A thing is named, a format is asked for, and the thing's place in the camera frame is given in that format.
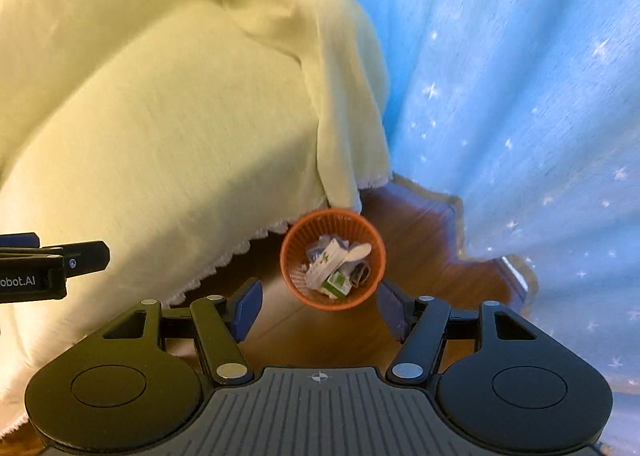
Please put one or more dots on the orange plastic mesh basket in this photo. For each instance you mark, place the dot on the orange plastic mesh basket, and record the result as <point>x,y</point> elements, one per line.
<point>325,223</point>

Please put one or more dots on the dark purple velvet scrunchie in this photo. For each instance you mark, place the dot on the dark purple velvet scrunchie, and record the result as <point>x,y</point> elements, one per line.
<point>361,276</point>

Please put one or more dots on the yellow-green blanket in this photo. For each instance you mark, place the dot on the yellow-green blanket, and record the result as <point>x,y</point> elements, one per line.
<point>150,111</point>

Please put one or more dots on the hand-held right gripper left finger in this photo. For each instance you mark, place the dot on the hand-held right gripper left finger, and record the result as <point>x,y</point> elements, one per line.
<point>247,306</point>

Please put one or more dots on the blue star-print curtain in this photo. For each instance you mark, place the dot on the blue star-print curtain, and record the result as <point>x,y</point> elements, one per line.
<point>500,86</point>

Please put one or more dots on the white paper packaging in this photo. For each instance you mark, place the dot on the white paper packaging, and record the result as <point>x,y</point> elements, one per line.
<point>320,268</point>

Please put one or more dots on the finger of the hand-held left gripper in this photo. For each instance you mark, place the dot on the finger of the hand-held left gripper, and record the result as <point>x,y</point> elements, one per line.
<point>20,240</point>
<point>85,257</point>

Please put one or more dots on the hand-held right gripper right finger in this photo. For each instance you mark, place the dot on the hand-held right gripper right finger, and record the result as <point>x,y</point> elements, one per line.
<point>390,308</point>

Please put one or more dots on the white plastic spoon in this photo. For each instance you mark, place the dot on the white plastic spoon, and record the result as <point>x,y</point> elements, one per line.
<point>361,251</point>

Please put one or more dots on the green and white medicine box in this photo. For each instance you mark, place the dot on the green and white medicine box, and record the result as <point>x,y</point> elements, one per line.
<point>336,282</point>

